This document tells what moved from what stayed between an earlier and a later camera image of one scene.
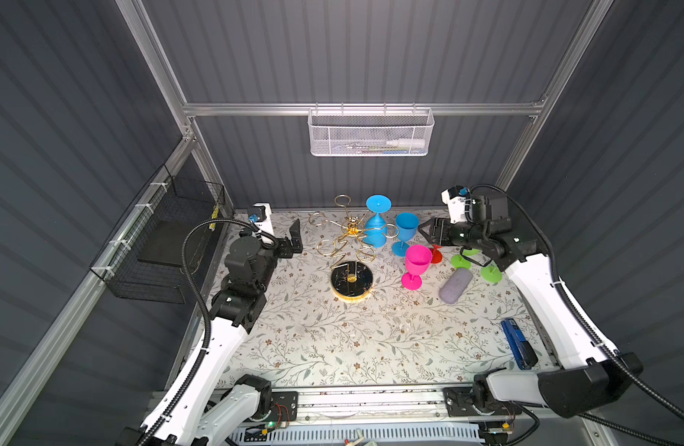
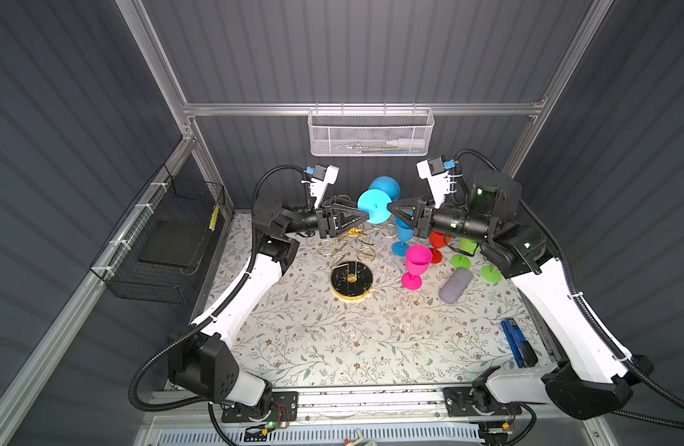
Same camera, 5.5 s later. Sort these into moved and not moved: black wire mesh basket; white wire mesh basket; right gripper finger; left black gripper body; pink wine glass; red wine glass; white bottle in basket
Moved: left black gripper body; right gripper finger
Not moved: black wire mesh basket; white bottle in basket; white wire mesh basket; red wine glass; pink wine glass
